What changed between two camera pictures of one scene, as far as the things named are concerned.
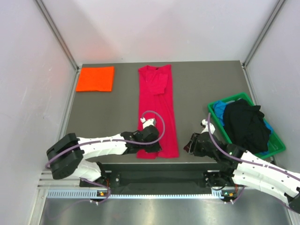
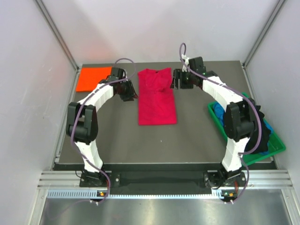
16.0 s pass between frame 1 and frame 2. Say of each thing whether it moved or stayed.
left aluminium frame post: stayed
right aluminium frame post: stayed
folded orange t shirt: stayed
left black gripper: moved
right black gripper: moved
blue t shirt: stayed
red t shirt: moved
